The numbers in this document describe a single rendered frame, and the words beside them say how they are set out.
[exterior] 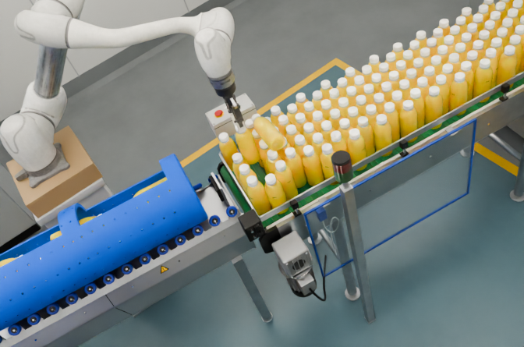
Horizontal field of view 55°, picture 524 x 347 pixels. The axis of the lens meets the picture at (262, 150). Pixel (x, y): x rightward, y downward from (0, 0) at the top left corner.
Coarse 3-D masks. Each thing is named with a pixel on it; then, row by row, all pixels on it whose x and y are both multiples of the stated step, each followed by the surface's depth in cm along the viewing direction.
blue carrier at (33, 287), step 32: (160, 160) 191; (128, 192) 201; (160, 192) 179; (192, 192) 181; (64, 224) 177; (96, 224) 176; (128, 224) 177; (160, 224) 180; (192, 224) 188; (0, 256) 193; (32, 256) 173; (64, 256) 174; (96, 256) 176; (128, 256) 182; (0, 288) 170; (32, 288) 173; (64, 288) 178; (0, 320) 174
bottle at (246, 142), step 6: (246, 132) 196; (240, 138) 196; (246, 138) 196; (252, 138) 198; (240, 144) 198; (246, 144) 198; (252, 144) 200; (240, 150) 202; (246, 150) 200; (252, 150) 201; (246, 156) 203; (252, 156) 203; (258, 156) 206; (252, 162) 206
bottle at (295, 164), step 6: (294, 156) 195; (288, 162) 196; (294, 162) 195; (300, 162) 197; (294, 168) 197; (300, 168) 199; (294, 174) 199; (300, 174) 200; (300, 180) 203; (306, 180) 207; (300, 186) 205
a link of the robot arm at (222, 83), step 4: (232, 72) 176; (208, 76) 174; (224, 76) 172; (228, 76) 173; (232, 76) 175; (212, 80) 174; (216, 80) 173; (220, 80) 173; (224, 80) 173; (228, 80) 174; (232, 80) 176; (212, 84) 175; (216, 84) 174; (220, 84) 174; (224, 84) 174; (228, 84) 175; (216, 88) 176; (220, 88) 175; (224, 88) 175
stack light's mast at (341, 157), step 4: (336, 152) 167; (340, 152) 166; (344, 152) 166; (332, 156) 166; (336, 156) 166; (340, 156) 165; (344, 156) 165; (348, 156) 164; (332, 160) 165; (336, 160) 164; (340, 160) 164; (344, 160) 164; (348, 160) 164; (336, 164) 164; (340, 164) 163; (344, 164) 163; (344, 184) 174; (348, 184) 174; (344, 188) 176; (348, 188) 176
